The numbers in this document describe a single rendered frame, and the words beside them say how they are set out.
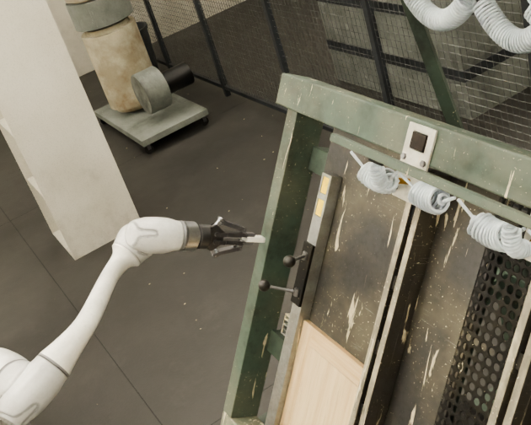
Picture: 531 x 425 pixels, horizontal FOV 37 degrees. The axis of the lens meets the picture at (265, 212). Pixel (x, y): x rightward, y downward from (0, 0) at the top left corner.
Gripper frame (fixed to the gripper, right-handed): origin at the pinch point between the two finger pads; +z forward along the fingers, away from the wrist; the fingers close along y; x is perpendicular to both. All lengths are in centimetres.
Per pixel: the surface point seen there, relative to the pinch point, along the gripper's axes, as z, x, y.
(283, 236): 15.7, -7.0, 1.3
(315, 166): 19.0, -2.7, -24.2
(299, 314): 11.6, 16.9, 18.3
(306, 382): 14.0, 25.0, 37.6
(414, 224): 8, 59, -25
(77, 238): 65, -347, 123
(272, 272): 14.5, -7.0, 14.2
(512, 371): 9, 100, -6
